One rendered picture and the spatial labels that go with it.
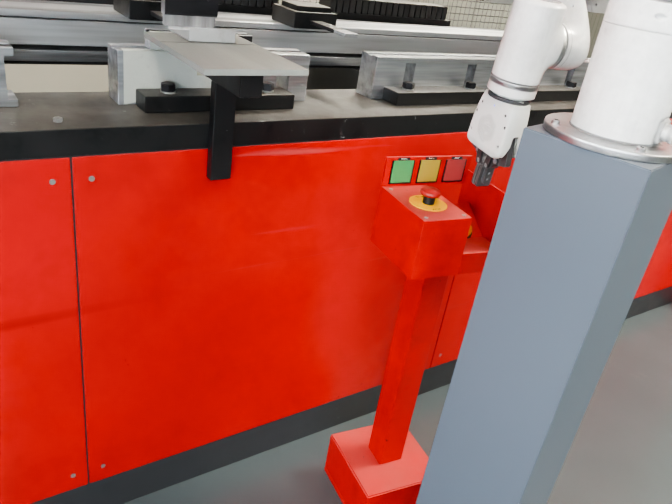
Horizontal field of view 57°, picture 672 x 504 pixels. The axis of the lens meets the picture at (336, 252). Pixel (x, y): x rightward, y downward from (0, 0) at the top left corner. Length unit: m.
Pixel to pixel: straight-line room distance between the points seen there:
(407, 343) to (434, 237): 0.29
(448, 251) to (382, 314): 0.50
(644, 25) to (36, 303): 1.01
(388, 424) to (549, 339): 0.58
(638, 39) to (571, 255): 0.29
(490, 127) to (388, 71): 0.40
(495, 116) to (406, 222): 0.24
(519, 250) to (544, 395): 0.23
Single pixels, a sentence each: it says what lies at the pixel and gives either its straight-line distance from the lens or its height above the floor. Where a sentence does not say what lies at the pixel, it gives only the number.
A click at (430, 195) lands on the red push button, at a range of 1.15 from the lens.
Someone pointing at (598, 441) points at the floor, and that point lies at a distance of 2.05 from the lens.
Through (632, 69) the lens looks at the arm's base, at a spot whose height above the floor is 1.10.
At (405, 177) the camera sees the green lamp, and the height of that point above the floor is 0.80.
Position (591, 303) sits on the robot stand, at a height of 0.80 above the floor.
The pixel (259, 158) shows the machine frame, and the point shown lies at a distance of 1.20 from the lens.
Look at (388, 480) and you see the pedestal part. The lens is 1.52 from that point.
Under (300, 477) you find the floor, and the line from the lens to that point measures 1.64.
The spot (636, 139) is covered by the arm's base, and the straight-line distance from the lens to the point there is 0.92.
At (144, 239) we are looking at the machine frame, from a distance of 1.18.
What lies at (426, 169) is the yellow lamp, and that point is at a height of 0.81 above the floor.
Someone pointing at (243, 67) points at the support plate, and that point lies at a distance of 1.00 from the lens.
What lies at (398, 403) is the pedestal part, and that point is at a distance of 1.42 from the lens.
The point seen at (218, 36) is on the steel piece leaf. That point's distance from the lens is 1.17.
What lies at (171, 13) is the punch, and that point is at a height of 1.03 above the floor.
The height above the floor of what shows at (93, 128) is 0.87.
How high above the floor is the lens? 1.21
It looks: 27 degrees down
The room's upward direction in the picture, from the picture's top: 9 degrees clockwise
